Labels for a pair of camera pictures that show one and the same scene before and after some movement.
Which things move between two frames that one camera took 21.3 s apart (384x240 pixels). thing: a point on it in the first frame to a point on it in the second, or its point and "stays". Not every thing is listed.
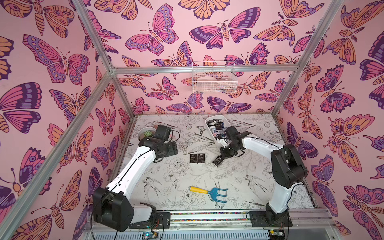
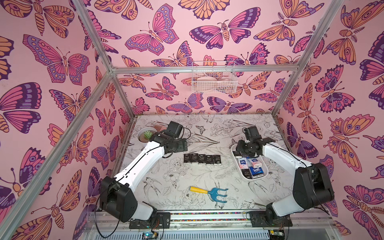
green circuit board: (150, 235) stays
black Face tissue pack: (193, 158) to (187, 158)
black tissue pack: (217, 161) to (201, 158)
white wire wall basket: (214, 77) stays
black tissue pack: (201, 158) to (194, 157)
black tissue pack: (219, 122) to (247, 173)
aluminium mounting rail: (312, 219) stays
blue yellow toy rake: (213, 193) stays
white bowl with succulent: (145, 132) stays
